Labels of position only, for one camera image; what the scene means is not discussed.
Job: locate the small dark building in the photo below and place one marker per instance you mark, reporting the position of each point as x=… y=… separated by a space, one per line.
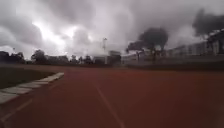
x=114 y=58

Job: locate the floodlight pole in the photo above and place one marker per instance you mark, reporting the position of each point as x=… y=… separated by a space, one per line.
x=104 y=50

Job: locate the red running track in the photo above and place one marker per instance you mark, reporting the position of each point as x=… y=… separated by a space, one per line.
x=140 y=96

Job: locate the dark tree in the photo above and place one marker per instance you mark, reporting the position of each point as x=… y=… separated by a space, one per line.
x=151 y=40
x=208 y=23

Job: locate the dark fence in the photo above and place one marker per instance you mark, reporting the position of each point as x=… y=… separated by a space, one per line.
x=176 y=63

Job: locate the row of distant trees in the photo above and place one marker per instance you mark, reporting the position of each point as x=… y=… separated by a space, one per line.
x=43 y=57

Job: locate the pale concrete kerb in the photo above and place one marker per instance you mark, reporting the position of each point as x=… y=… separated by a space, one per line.
x=23 y=87

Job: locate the dark grass field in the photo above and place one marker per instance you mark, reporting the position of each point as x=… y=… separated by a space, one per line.
x=16 y=76

